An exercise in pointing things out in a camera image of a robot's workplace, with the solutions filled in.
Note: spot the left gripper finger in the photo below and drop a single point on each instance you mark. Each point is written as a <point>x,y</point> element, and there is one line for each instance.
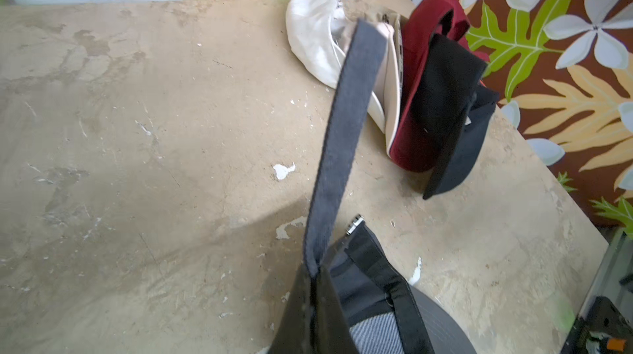
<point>313,321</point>

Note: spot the grey baseball cap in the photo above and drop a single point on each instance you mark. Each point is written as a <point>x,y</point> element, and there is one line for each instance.
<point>385,313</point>

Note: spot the black baseball cap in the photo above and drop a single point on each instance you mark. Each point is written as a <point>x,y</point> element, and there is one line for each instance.
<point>459,119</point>

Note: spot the white baseball cap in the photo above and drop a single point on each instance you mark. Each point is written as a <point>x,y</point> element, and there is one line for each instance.
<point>320,33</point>

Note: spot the maroon baseball cap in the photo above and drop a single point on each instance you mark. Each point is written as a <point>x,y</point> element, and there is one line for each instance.
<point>413,147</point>

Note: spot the black orange device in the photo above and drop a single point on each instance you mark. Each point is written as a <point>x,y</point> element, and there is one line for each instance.
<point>603,331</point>

